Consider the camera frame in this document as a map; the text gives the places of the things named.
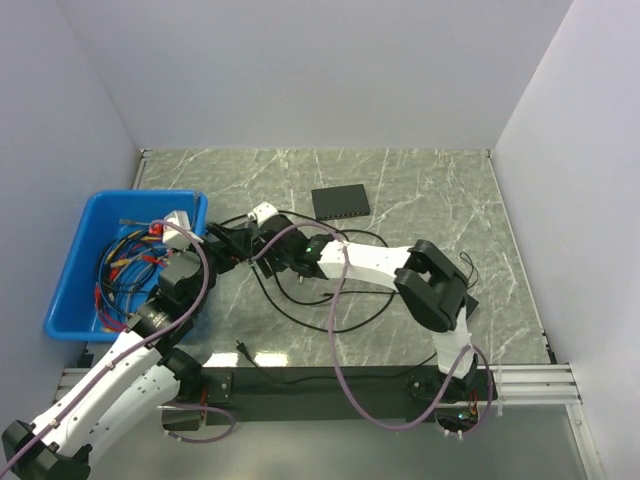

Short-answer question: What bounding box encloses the bundle of coloured cables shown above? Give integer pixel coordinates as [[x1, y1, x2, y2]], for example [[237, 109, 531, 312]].
[[92, 217, 193, 333]]

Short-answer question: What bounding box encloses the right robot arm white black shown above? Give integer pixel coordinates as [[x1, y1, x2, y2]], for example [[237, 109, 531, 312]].
[[247, 211, 479, 402]]

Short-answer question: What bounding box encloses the blue plastic bin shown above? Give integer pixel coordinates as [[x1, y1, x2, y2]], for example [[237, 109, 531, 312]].
[[44, 190, 208, 343]]

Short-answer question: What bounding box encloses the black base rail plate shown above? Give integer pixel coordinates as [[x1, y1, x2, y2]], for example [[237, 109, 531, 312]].
[[199, 364, 501, 427]]

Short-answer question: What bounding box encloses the black ethernet cable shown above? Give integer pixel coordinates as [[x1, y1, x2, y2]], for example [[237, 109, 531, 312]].
[[219, 209, 401, 333]]

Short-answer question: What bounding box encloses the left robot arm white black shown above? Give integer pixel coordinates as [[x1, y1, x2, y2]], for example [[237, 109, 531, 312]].
[[2, 223, 251, 479]]

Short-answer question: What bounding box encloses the black network switch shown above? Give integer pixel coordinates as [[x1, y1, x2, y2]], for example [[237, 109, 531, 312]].
[[311, 184, 371, 220]]

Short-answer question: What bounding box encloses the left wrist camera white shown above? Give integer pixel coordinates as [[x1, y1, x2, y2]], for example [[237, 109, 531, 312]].
[[149, 210, 192, 250]]

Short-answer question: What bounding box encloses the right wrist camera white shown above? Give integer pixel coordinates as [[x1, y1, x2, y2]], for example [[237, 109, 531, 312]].
[[246, 202, 279, 226]]

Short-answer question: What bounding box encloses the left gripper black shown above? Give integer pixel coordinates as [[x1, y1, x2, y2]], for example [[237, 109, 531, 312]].
[[173, 221, 253, 313]]

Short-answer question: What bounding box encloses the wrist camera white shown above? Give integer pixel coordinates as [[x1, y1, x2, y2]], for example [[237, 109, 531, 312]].
[[246, 202, 279, 226], [149, 210, 192, 250]]

